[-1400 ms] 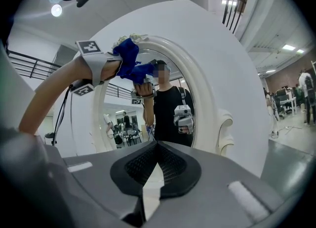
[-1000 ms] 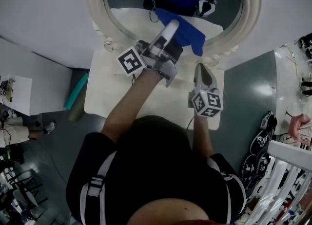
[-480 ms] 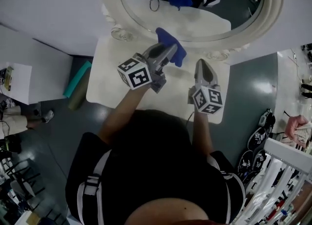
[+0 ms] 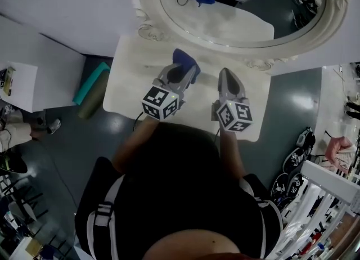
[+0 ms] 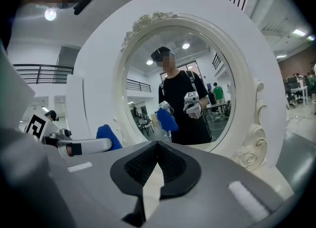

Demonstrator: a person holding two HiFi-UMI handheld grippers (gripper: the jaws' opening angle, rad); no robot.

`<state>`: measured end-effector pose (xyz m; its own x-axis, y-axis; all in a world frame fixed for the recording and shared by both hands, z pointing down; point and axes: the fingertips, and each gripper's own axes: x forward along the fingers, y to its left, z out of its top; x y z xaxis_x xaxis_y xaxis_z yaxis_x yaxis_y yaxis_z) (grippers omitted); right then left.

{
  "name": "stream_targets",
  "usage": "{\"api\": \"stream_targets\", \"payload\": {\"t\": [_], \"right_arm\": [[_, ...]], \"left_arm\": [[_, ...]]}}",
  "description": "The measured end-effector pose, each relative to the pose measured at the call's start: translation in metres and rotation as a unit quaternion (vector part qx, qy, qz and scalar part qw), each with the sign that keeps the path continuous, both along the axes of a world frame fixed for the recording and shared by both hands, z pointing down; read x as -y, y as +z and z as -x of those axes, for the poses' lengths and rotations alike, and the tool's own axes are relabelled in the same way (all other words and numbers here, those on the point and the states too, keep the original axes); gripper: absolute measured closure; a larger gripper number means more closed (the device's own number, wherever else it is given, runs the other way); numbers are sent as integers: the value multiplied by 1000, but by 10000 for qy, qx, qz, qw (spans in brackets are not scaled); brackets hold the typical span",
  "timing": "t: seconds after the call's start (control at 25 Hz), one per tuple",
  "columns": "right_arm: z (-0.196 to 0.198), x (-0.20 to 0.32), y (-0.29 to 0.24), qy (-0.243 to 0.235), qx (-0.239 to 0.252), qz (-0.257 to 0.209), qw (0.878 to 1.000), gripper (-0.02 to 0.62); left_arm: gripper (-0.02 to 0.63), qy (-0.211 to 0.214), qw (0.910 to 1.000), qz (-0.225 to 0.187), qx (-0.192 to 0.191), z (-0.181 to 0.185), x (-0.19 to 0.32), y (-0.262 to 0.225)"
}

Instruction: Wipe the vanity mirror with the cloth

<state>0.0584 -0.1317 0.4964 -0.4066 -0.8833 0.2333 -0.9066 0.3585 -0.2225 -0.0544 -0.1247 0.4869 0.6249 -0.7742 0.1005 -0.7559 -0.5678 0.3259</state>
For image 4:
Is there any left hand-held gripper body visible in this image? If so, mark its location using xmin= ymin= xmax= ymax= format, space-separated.
xmin=140 ymin=80 xmax=186 ymax=121

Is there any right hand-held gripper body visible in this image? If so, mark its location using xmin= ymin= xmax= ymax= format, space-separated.
xmin=210 ymin=98 xmax=254 ymax=133

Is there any blue cloth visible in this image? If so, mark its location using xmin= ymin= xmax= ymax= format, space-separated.
xmin=172 ymin=48 xmax=202 ymax=82

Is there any ornate white oval mirror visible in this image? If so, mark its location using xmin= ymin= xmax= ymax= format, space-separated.
xmin=131 ymin=0 xmax=352 ymax=71

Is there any person's right forearm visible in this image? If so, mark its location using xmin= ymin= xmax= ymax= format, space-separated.
xmin=219 ymin=131 xmax=245 ymax=178

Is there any person's left forearm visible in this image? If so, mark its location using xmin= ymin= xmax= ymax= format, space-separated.
xmin=111 ymin=118 xmax=161 ymax=174

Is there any white table top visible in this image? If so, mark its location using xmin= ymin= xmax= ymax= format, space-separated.
xmin=102 ymin=35 xmax=272 ymax=143

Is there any olive green foam roll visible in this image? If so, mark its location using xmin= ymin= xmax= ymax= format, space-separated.
xmin=78 ymin=70 xmax=110 ymax=119

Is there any teal foam roll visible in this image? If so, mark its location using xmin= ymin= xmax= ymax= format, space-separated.
xmin=72 ymin=61 xmax=111 ymax=106

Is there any heap of black devices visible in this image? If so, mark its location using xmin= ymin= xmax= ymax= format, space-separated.
xmin=269 ymin=126 xmax=316 ymax=206

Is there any person's black shirt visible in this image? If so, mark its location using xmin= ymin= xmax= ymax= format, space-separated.
xmin=74 ymin=122 xmax=284 ymax=260

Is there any white slatted rack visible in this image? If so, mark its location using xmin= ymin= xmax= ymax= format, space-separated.
xmin=277 ymin=159 xmax=360 ymax=260

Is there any pink upholstered chair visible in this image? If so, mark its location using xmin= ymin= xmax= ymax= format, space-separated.
xmin=325 ymin=136 xmax=360 ymax=169

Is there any small white desk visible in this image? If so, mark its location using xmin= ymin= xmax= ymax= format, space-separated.
xmin=0 ymin=61 xmax=39 ymax=113

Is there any person's face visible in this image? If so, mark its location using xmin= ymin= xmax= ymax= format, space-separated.
xmin=143 ymin=229 xmax=242 ymax=260

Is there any yellow-green packet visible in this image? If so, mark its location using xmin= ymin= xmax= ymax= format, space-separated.
xmin=2 ymin=66 xmax=16 ymax=96

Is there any black bag with green stripe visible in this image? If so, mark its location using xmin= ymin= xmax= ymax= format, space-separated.
xmin=0 ymin=151 xmax=28 ymax=174

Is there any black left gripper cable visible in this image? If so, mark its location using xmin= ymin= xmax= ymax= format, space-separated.
xmin=133 ymin=111 xmax=146 ymax=130

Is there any grey shoulder strap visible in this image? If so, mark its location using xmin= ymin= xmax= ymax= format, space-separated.
xmin=241 ymin=180 xmax=284 ymax=254
xmin=87 ymin=177 xmax=124 ymax=260

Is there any black floor cable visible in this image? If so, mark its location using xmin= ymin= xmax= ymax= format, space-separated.
xmin=33 ymin=140 xmax=78 ymax=214

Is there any black metal chair frame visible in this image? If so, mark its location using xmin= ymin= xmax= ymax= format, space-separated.
xmin=0 ymin=174 xmax=48 ymax=226

